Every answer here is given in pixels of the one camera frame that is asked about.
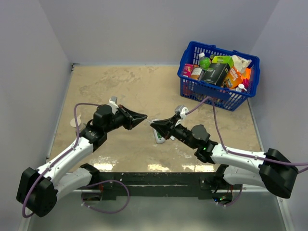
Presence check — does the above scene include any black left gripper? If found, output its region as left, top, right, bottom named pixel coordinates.
left=104, top=104, right=147, bottom=133

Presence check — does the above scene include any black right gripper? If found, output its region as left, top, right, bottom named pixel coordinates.
left=151, top=115, right=197, bottom=150

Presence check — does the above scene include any clear handled screwdriver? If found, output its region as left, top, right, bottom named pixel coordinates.
left=145, top=119, right=154, bottom=124

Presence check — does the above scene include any white remote control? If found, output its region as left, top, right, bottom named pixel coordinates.
left=153, top=129, right=166, bottom=144

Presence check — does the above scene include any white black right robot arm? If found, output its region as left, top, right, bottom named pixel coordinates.
left=150, top=115, right=298, bottom=199

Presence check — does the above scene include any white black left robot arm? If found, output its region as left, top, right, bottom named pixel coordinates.
left=16, top=101, right=148, bottom=218

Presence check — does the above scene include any pink box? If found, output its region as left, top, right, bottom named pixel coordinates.
left=182, top=64, right=197, bottom=77

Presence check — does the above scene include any orange jar white label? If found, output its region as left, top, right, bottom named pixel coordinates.
left=190, top=67, right=205, bottom=80

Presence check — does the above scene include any beige round paddle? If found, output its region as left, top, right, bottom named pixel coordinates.
left=70, top=115, right=81, bottom=128

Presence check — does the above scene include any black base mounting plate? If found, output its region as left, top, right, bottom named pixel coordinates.
left=80, top=172, right=241, bottom=200

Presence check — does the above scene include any black green razor box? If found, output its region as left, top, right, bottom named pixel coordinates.
left=199, top=55, right=234, bottom=87

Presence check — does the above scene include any green bottle white cap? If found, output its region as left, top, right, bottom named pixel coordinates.
left=198, top=52, right=211, bottom=70

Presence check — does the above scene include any blue plastic basket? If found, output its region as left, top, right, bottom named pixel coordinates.
left=177, top=41, right=260, bottom=111

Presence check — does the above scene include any orange razor package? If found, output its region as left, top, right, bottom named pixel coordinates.
left=222, top=66, right=243, bottom=90

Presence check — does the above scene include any bright orange package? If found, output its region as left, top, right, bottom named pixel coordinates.
left=241, top=68, right=251, bottom=81

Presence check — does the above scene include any white crumpled bag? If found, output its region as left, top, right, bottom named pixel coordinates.
left=231, top=55, right=252, bottom=74

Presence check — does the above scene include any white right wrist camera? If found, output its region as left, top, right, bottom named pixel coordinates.
left=175, top=104, right=189, bottom=119

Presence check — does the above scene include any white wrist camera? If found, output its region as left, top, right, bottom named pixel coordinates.
left=108, top=96, right=118, bottom=111
left=175, top=104, right=189, bottom=119

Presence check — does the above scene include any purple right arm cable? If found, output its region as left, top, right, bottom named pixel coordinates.
left=186, top=96, right=308, bottom=174

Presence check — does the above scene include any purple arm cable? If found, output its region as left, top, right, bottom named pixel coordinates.
left=186, top=96, right=308, bottom=174
left=21, top=103, right=104, bottom=218

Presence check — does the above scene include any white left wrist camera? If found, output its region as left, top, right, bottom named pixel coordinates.
left=108, top=96, right=118, bottom=111

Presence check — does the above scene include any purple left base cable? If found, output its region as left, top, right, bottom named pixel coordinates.
left=81, top=180, right=131, bottom=214

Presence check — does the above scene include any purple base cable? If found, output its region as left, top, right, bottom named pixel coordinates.
left=81, top=180, right=131, bottom=214
left=216, top=185, right=244, bottom=207

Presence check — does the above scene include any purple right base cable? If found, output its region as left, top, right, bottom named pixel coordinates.
left=216, top=185, right=244, bottom=207

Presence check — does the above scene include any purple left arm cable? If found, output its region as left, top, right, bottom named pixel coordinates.
left=21, top=103, right=104, bottom=218

